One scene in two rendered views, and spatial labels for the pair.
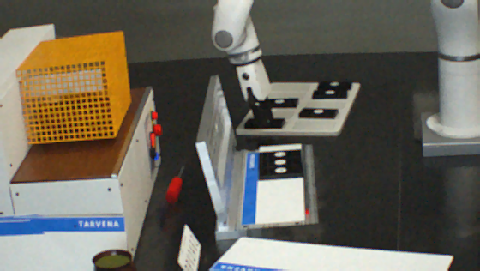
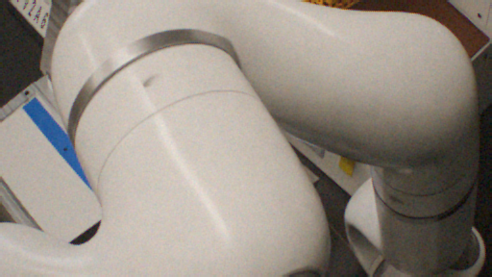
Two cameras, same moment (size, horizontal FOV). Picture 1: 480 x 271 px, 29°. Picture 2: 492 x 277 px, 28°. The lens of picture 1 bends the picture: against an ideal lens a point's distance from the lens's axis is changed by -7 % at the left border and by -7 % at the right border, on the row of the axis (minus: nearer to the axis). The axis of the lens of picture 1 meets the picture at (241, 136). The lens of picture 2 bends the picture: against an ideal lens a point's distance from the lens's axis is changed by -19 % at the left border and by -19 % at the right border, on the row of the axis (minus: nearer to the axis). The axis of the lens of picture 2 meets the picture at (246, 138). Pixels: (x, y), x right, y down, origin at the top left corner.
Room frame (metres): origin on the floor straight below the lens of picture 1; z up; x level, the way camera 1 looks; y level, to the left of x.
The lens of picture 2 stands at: (2.58, -0.55, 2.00)
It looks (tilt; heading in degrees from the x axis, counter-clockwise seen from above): 51 degrees down; 126
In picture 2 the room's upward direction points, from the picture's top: 8 degrees clockwise
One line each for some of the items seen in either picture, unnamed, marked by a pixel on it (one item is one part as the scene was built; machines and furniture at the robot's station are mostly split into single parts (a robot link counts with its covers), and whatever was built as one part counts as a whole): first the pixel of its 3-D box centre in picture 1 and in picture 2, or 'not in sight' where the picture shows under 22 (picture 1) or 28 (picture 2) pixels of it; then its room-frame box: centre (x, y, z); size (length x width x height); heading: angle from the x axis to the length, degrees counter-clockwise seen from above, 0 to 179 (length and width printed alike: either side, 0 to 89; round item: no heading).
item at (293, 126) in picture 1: (302, 107); not in sight; (2.55, -0.17, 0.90); 0.40 x 0.27 x 0.01; 163
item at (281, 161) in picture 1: (280, 164); not in sight; (2.10, -0.08, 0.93); 0.10 x 0.05 x 0.01; 86
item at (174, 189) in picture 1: (177, 182); not in sight; (2.08, 0.16, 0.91); 0.18 x 0.03 x 0.03; 172
